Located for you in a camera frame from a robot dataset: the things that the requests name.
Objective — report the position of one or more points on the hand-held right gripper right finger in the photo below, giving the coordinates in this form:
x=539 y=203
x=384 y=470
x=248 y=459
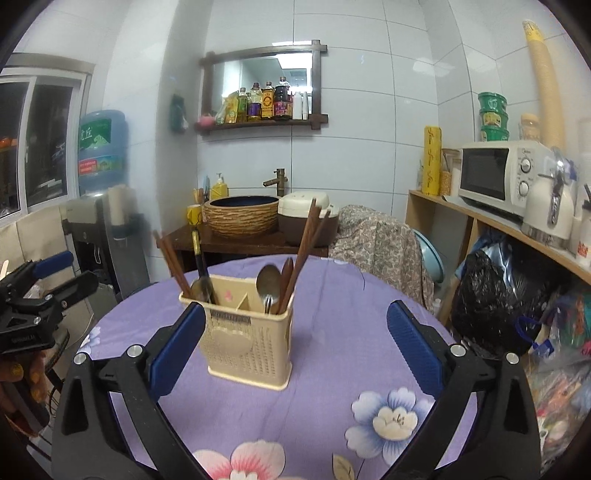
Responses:
x=413 y=346

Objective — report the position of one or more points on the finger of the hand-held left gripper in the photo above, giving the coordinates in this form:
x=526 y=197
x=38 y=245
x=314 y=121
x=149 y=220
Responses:
x=78 y=286
x=53 y=265

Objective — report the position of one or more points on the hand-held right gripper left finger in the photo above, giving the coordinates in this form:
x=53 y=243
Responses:
x=178 y=350

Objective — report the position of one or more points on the matte grey spoon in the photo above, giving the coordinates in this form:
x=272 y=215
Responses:
x=198 y=290

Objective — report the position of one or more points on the cream perforated utensil holder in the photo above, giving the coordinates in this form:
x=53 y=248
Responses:
x=244 y=346

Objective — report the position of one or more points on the black chopstick with gold band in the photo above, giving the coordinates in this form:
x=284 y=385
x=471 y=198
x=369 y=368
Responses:
x=202 y=263

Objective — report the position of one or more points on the reddish brown wooden chopstick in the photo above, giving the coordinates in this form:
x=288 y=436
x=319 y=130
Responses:
x=175 y=258
x=168 y=258

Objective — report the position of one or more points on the shiny steel spoon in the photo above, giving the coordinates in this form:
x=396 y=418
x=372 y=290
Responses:
x=268 y=281

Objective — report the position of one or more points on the dark wooden spoon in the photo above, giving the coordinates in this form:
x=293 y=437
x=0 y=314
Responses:
x=286 y=277

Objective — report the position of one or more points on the dark brown wooden chopstick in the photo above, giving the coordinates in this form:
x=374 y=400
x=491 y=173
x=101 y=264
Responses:
x=304 y=249
x=310 y=258

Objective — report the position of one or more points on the grey water dispenser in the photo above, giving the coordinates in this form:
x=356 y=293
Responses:
x=92 y=240

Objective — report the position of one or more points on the white cup dispenser tube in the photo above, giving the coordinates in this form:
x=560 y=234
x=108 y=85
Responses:
x=122 y=212

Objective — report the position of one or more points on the blue plastic basin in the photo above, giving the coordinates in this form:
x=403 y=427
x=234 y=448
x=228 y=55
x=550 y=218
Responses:
x=431 y=258

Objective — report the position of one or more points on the purple floral tablecloth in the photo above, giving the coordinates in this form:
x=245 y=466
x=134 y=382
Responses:
x=323 y=369

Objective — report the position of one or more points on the black plastic bag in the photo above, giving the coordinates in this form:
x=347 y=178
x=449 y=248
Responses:
x=498 y=300

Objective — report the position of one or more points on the floral patterned cloth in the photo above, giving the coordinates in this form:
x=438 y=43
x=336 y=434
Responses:
x=378 y=249

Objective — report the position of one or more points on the dark wooden vanity counter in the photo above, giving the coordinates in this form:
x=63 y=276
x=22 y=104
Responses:
x=240 y=249

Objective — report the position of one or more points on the blue water jug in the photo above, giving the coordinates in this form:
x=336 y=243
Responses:
x=102 y=152

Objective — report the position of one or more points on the sliding glass window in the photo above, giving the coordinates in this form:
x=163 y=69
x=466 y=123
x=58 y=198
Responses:
x=37 y=138

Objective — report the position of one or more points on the light wooden shelf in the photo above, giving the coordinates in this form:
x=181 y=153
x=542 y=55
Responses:
x=443 y=217

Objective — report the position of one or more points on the yellow cup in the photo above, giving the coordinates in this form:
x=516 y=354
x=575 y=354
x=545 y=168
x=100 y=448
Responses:
x=194 y=215

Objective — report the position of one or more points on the woven basket wash basin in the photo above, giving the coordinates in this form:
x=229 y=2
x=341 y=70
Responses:
x=242 y=217

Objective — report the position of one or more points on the pile of colourful plastic bags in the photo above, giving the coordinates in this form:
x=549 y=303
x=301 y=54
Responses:
x=563 y=360

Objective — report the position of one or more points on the yellow soap pump bottle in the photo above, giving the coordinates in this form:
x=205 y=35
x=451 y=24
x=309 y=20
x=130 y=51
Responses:
x=219 y=188

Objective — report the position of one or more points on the white and brown rice cooker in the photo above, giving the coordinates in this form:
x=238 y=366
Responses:
x=300 y=217

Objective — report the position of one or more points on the clear storage jar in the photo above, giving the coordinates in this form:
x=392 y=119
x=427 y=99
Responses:
x=450 y=175

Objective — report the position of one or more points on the yellow patterned tube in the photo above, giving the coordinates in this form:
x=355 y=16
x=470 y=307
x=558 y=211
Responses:
x=432 y=159

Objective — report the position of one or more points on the white microwave oven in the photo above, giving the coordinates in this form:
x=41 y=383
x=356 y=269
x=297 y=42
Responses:
x=498 y=177

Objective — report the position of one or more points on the white electric kettle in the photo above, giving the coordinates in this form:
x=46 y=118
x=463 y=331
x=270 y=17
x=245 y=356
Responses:
x=547 y=212

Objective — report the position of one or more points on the brass bamboo-shaped faucet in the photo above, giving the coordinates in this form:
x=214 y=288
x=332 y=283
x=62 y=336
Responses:
x=279 y=182

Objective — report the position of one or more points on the white container with red label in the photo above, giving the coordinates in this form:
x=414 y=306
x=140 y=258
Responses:
x=582 y=230

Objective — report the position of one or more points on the pink small bowl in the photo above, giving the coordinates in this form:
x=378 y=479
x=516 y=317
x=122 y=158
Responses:
x=206 y=120

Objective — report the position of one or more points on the row of condiment bottles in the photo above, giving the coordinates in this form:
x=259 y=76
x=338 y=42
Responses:
x=263 y=104

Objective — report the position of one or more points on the wooden framed mirror shelf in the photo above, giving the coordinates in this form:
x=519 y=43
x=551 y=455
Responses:
x=263 y=69

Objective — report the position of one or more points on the green wall hanging pouch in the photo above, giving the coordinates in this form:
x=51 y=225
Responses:
x=179 y=113

